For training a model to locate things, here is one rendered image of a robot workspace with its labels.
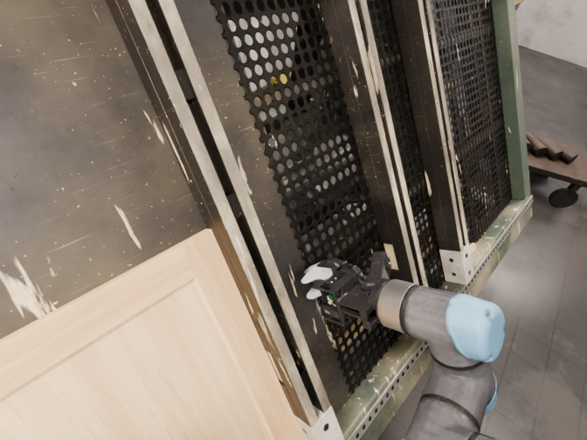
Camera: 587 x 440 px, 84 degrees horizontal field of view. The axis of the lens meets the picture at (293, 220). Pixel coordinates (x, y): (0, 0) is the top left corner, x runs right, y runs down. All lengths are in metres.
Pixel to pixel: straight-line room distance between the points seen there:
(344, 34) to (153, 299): 0.62
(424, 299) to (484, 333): 0.08
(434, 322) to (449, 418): 0.11
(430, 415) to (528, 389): 1.92
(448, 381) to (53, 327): 0.51
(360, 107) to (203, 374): 0.62
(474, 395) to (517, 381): 1.86
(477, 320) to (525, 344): 2.10
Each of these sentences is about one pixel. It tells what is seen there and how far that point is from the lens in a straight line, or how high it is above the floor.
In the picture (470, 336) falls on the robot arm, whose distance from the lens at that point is 0.46.
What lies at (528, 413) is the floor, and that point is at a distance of 2.34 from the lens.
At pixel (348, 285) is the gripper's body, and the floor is 1.30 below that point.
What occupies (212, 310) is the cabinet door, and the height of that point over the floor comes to 1.24.
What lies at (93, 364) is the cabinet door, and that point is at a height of 1.27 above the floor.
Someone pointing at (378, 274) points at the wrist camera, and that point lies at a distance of 0.59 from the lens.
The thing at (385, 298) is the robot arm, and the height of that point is 1.35.
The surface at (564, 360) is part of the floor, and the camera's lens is 2.67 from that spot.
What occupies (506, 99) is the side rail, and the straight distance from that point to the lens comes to 1.68.
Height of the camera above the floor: 1.76
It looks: 46 degrees down
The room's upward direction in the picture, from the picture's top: 11 degrees clockwise
